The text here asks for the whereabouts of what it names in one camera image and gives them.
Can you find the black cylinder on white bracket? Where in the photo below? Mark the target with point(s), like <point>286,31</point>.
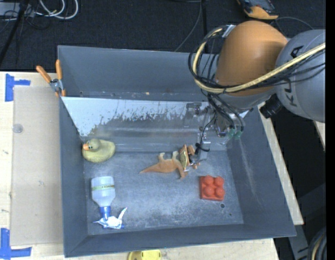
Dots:
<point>271,106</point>

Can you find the white crumpled wrapper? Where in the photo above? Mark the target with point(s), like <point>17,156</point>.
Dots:
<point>113,222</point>

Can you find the orange toy dinosaur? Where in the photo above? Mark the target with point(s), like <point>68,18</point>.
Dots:
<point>167,166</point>

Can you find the pale wood board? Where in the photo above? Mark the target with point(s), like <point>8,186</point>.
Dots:
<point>34,172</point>

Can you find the red toy brick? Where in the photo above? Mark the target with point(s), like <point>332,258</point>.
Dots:
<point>212,189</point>

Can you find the clear plastic bottle blue cap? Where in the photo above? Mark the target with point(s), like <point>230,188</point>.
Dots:
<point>102,190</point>

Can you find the grey metal bin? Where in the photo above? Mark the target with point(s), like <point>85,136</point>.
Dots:
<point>161,199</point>

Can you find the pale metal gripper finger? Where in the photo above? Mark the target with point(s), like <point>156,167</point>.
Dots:
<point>194,163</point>
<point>203,151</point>

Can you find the yellow rubber duck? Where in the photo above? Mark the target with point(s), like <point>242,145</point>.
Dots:
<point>100,152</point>

